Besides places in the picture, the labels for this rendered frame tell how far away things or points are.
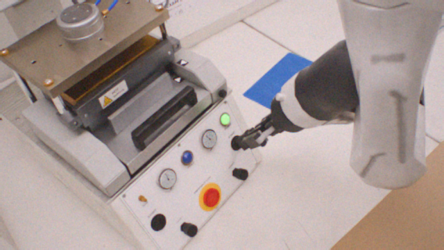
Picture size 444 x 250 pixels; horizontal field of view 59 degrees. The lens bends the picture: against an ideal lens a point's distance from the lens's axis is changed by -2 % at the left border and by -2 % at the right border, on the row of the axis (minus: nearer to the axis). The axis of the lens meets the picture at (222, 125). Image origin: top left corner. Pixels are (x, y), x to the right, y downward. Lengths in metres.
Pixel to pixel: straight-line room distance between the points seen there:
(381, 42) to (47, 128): 0.59
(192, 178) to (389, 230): 0.38
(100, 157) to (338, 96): 0.40
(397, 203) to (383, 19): 0.44
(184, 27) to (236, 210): 0.66
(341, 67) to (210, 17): 0.86
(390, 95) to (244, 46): 0.88
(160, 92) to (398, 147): 0.47
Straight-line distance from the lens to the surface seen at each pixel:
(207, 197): 0.84
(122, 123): 0.76
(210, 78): 0.81
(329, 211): 0.88
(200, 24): 1.31
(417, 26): 0.41
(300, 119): 0.62
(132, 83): 0.77
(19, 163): 1.14
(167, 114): 0.72
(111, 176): 0.71
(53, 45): 0.78
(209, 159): 0.83
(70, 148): 0.73
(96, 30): 0.76
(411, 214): 0.77
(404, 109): 0.45
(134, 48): 0.79
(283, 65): 1.19
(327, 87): 0.54
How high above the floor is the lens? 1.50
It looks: 47 degrees down
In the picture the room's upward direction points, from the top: 8 degrees counter-clockwise
